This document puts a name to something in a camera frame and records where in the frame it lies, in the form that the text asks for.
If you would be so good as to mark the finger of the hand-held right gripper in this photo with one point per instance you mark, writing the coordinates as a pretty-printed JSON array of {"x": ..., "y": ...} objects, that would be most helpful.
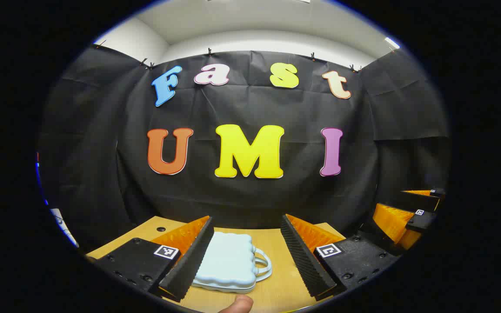
[
  {"x": 392, "y": 224},
  {"x": 420, "y": 201}
]

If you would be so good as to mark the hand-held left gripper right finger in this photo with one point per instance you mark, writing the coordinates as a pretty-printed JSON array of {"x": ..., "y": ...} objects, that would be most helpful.
[{"x": 307, "y": 265}]

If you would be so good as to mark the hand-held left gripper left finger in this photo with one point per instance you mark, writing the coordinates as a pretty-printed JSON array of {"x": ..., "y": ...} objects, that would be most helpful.
[{"x": 189, "y": 265}]

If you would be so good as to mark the light blue suitcase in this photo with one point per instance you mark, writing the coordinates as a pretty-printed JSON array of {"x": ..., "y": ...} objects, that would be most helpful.
[{"x": 228, "y": 261}]

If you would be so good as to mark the white bar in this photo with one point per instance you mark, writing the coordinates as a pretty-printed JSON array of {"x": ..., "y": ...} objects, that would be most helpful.
[{"x": 64, "y": 228}]

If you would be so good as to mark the ceiling light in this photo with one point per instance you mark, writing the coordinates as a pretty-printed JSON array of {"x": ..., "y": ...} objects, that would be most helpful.
[{"x": 392, "y": 42}]

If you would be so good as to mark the black backdrop cloth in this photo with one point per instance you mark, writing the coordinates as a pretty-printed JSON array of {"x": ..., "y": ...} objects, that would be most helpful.
[{"x": 250, "y": 108}]

